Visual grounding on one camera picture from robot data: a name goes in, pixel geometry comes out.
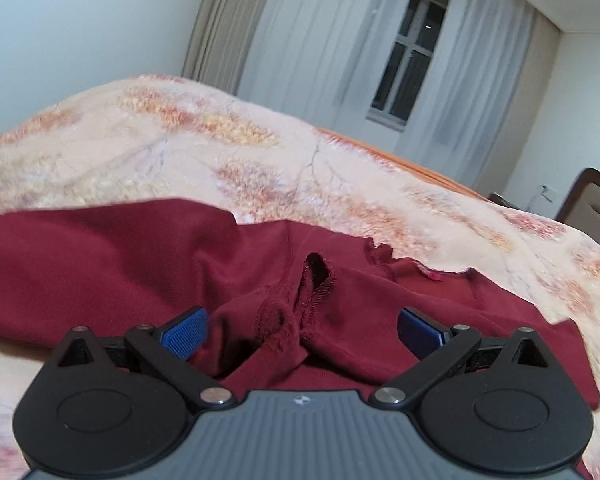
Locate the maroon garment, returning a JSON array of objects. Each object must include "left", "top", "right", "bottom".
[{"left": 0, "top": 199, "right": 600, "bottom": 480}]

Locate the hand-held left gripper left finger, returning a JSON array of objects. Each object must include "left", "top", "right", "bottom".
[{"left": 50, "top": 306, "right": 237, "bottom": 411}]

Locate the dark wooden nightstand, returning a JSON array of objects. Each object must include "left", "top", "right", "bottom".
[{"left": 487, "top": 191, "right": 527, "bottom": 209}]

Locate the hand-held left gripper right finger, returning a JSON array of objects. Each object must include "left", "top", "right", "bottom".
[{"left": 371, "top": 307, "right": 556, "bottom": 411}]

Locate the beige curtain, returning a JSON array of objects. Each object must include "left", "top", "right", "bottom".
[{"left": 181, "top": 0, "right": 282, "bottom": 97}]

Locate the floral beige blanket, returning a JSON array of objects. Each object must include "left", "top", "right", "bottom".
[{"left": 0, "top": 75, "right": 600, "bottom": 480}]

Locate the brown wooden headboard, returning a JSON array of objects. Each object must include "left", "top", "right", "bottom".
[{"left": 555, "top": 167, "right": 600, "bottom": 252}]

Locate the orange bed sheet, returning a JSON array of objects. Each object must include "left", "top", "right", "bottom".
[{"left": 312, "top": 127, "right": 487, "bottom": 202}]

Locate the white sheer curtain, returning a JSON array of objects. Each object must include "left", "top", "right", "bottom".
[
  {"left": 236, "top": 0, "right": 422, "bottom": 130},
  {"left": 394, "top": 0, "right": 537, "bottom": 183}
]

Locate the white framed window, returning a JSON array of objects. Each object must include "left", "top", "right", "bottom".
[{"left": 366, "top": 0, "right": 457, "bottom": 134}]

